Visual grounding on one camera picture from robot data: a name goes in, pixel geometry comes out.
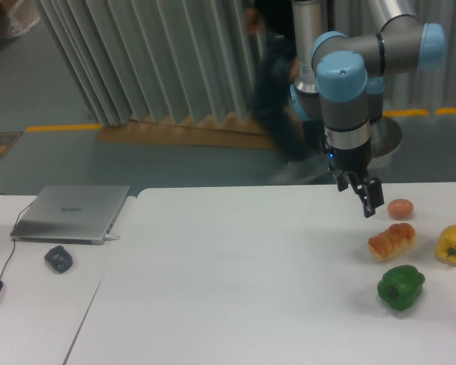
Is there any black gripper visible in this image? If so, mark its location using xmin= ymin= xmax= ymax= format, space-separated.
xmin=325 ymin=136 xmax=385 ymax=217

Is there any yellow bell pepper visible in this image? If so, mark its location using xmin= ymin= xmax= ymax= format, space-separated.
xmin=435 ymin=224 xmax=456 ymax=265

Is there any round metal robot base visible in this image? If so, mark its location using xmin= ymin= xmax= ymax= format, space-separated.
xmin=370 ymin=116 xmax=402 ymax=158

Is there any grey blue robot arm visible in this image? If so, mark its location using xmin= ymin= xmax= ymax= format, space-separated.
xmin=292 ymin=1 xmax=447 ymax=217

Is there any green bell pepper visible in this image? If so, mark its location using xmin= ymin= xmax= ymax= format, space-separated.
xmin=377 ymin=265 xmax=426 ymax=312

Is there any brown egg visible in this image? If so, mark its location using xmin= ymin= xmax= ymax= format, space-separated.
xmin=387 ymin=198 xmax=414 ymax=220

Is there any toy bread loaf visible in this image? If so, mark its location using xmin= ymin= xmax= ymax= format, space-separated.
xmin=368 ymin=223 xmax=416 ymax=262

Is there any cardboard sheet on floor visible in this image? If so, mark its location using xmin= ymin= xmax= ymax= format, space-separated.
xmin=96 ymin=112 xmax=275 ymax=150

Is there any person in dark clothes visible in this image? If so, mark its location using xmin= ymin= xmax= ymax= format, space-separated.
xmin=245 ymin=1 xmax=325 ymax=163

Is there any white usb plug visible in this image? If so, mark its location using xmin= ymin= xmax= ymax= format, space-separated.
xmin=105 ymin=235 xmax=120 ymax=242

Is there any grey folding partition screen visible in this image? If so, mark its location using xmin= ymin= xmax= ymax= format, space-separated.
xmin=35 ymin=1 xmax=260 ymax=127

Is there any silver laptop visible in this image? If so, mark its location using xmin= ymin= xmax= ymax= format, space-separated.
xmin=10 ymin=185 xmax=130 ymax=244

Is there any black earbuds case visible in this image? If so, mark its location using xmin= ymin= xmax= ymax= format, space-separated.
xmin=44 ymin=246 xmax=74 ymax=274

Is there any black mouse cable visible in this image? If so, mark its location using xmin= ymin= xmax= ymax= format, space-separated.
xmin=0 ymin=193 xmax=45 ymax=282

